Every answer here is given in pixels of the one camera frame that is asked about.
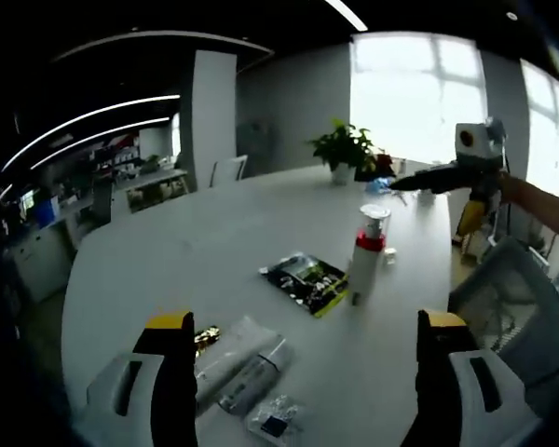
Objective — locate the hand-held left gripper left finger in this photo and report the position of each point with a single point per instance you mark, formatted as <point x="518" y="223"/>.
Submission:
<point x="167" y="396"/>

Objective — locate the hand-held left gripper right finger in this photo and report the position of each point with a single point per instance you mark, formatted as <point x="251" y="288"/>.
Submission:
<point x="447" y="400"/>

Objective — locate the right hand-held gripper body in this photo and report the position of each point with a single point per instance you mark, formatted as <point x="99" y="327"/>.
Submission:
<point x="486" y="144"/>

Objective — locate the gold foil skincare sachet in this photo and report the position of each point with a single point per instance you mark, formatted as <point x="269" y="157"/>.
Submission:
<point x="207" y="337"/>

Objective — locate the white skincare tube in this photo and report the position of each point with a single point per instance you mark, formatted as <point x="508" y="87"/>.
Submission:
<point x="242" y="349"/>

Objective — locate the small white skincare bottle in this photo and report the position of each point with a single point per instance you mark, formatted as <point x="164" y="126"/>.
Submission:
<point x="261" y="372"/>

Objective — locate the clear skincare sample sachet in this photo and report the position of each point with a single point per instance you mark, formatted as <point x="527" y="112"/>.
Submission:
<point x="279" y="412"/>

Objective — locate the red banded skincare bottle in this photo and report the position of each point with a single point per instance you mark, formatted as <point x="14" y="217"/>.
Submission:
<point x="365" y="270"/>

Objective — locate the green black skincare pouch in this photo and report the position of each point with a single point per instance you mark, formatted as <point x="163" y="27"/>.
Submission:
<point x="303" y="284"/>

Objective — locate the blue storage box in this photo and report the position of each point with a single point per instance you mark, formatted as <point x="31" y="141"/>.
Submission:
<point x="46" y="214"/>

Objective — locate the dark red bag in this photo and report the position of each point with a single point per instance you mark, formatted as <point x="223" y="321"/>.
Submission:
<point x="384" y="163"/>

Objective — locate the blue crumpled cloth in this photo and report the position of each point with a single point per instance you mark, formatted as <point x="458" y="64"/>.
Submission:
<point x="377" y="186"/>

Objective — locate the potted green plant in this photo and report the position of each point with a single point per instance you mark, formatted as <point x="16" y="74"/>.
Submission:
<point x="344" y="144"/>

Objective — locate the white counter cabinets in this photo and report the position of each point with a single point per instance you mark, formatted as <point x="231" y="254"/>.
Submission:
<point x="42" y="261"/>

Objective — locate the white low shelf unit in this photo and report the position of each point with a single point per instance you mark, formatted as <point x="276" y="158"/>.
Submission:
<point x="154" y="186"/>

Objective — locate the white office chair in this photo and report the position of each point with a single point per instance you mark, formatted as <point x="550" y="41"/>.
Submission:
<point x="228" y="170"/>

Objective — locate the store shelf with goods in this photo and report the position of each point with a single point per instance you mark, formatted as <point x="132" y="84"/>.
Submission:
<point x="121" y="153"/>

